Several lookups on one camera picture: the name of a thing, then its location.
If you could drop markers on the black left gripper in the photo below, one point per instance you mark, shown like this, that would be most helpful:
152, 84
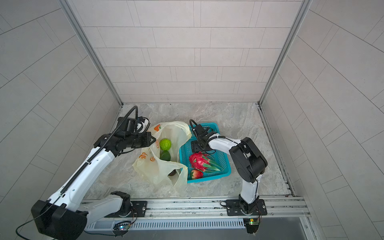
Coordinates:
147, 135

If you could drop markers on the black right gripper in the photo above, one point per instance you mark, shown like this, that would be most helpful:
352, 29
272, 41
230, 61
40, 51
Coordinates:
194, 146

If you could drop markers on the bright green custard apple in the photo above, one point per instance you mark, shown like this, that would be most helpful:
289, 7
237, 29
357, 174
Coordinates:
165, 144

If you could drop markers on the cream printed plastic bag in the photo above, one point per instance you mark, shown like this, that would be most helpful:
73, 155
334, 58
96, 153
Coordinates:
151, 168

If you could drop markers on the green lime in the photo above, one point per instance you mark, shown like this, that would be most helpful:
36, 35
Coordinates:
165, 156

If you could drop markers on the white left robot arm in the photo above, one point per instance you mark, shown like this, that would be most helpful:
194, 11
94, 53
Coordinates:
61, 215

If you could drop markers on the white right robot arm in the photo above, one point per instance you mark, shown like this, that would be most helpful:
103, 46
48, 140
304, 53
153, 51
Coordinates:
250, 163

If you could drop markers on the pink dragon fruit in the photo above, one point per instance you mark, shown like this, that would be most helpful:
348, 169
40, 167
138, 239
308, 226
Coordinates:
204, 163

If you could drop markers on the teal plastic basket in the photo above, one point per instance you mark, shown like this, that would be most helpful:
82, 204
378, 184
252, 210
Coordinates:
221, 161

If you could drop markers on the red apple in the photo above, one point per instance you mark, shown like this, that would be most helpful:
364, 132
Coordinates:
196, 174

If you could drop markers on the left green circuit board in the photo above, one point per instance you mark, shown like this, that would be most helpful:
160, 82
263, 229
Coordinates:
121, 228

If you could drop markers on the green circuit board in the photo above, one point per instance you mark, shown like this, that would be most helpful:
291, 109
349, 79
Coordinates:
121, 228
252, 225

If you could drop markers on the right green circuit board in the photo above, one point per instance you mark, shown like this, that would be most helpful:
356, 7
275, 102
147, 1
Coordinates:
252, 225

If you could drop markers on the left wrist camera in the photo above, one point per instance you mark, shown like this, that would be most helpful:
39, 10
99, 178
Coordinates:
134, 126

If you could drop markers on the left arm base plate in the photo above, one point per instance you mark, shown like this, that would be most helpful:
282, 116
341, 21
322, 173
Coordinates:
135, 209

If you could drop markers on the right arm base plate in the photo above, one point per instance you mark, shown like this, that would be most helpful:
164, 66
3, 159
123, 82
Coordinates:
241, 208

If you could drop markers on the aluminium mounting rail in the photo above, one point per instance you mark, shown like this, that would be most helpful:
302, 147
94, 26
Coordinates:
185, 208

